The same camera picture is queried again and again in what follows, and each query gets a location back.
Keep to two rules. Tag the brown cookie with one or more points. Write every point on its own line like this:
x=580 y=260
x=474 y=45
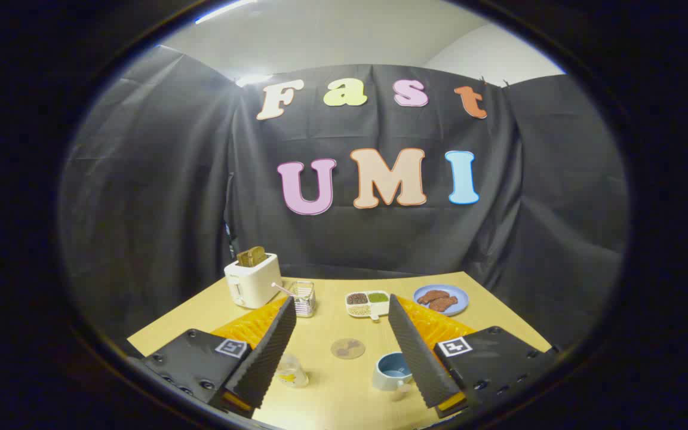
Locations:
x=444 y=304
x=430 y=296

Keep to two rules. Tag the white cup with blue inside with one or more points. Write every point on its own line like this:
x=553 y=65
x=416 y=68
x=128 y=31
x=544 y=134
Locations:
x=387 y=375

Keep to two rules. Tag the white divided bean tray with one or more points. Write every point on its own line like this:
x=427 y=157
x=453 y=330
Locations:
x=368 y=303

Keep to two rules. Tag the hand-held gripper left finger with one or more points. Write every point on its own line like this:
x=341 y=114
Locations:
x=269 y=349

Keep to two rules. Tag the brown toast slice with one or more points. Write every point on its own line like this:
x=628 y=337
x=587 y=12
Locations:
x=251 y=256

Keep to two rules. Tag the white toaster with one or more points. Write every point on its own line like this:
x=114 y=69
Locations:
x=251 y=283

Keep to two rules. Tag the round brown coaster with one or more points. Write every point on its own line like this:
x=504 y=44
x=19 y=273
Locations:
x=347 y=349

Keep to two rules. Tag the wooden table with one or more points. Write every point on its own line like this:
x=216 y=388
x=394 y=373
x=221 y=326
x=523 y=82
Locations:
x=332 y=388

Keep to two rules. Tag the light blue plate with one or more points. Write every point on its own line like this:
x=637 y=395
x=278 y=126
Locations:
x=460 y=294

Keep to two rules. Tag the pink striped straw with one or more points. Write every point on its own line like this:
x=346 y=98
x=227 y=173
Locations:
x=281 y=289

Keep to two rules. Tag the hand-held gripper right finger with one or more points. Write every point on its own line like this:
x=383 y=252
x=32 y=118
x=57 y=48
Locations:
x=417 y=352

